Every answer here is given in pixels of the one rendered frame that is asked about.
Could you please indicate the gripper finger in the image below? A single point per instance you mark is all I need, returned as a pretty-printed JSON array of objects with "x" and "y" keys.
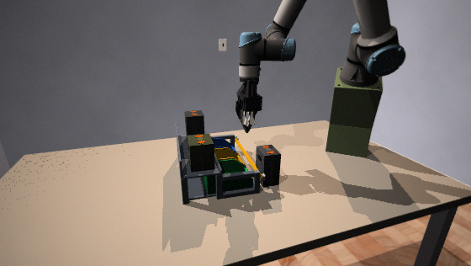
[
  {"x": 241, "y": 116},
  {"x": 251, "y": 120}
]

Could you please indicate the yellow bar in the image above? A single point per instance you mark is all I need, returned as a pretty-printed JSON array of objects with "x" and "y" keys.
[{"x": 248, "y": 158}]

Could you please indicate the yellow bin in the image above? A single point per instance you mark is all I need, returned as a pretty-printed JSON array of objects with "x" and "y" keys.
[{"x": 227, "y": 154}]

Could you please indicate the grey bin rack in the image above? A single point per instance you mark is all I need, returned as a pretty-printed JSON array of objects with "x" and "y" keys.
[{"x": 192, "y": 186}]

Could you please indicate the green open bin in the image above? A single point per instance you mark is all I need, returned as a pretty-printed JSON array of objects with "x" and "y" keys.
[{"x": 229, "y": 166}]

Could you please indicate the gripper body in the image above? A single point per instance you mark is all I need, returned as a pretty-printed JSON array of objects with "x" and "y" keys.
[{"x": 252, "y": 102}]

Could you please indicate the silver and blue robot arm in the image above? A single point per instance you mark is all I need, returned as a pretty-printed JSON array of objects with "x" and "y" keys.
[{"x": 380, "y": 51}]

